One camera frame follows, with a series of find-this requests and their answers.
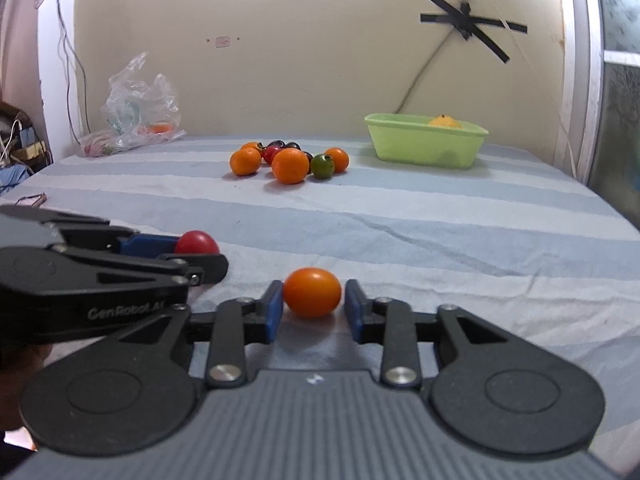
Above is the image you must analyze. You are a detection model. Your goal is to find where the striped blue bed sheet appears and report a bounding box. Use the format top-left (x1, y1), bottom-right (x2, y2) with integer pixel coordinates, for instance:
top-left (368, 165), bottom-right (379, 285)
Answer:
top-left (0, 135), bottom-right (640, 461)

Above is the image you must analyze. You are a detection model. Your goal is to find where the black tape cross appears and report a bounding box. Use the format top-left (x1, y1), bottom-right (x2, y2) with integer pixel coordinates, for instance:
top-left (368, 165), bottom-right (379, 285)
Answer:
top-left (420, 0), bottom-right (528, 64)

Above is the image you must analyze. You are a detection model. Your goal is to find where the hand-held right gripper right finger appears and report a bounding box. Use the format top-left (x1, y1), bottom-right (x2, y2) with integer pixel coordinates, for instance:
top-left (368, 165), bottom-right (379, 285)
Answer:
top-left (344, 279), bottom-right (531, 388)

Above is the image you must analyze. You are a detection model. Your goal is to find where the grey wall cable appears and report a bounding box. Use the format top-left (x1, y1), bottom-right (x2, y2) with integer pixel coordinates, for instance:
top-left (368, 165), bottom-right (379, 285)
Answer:
top-left (52, 0), bottom-right (93, 141)

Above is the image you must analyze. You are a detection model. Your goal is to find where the orange oval tomato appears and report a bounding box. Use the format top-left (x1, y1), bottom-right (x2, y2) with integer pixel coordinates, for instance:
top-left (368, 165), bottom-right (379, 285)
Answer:
top-left (282, 267), bottom-right (342, 319)

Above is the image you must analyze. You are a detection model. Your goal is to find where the white cable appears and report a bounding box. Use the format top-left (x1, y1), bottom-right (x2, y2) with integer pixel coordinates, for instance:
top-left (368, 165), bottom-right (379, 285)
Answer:
top-left (480, 0), bottom-right (583, 176)

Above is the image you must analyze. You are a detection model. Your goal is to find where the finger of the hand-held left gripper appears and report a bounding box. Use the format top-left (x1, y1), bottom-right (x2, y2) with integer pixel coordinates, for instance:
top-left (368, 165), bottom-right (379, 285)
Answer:
top-left (59, 229), bottom-right (185, 258)
top-left (65, 251), bottom-right (230, 307)

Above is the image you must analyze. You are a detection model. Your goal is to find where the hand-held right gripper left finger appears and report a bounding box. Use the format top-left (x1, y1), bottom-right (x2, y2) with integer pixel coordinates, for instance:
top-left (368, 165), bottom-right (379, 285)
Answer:
top-left (107, 280), bottom-right (285, 389)

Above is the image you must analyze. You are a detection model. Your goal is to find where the blue cloth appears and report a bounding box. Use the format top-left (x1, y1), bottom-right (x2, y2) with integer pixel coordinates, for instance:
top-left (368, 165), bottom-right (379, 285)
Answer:
top-left (0, 165), bottom-right (37, 197)

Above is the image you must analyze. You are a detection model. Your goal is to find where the clear plastic bag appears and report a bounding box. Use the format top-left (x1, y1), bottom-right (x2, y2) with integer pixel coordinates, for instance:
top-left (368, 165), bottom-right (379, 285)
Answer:
top-left (77, 52), bottom-right (187, 157)

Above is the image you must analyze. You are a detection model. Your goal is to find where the light green plastic basin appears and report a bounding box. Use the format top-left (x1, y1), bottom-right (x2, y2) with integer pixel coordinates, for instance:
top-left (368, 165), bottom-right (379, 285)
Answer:
top-left (364, 112), bottom-right (490, 170)

